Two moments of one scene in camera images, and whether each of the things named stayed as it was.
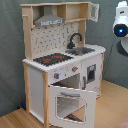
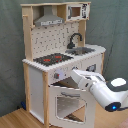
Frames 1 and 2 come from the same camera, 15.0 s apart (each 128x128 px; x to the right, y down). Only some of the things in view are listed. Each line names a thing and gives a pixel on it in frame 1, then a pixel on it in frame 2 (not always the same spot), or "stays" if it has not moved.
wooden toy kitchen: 63,74 stays
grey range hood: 48,18 stays
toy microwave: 93,11 to 78,11
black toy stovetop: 51,59 stays
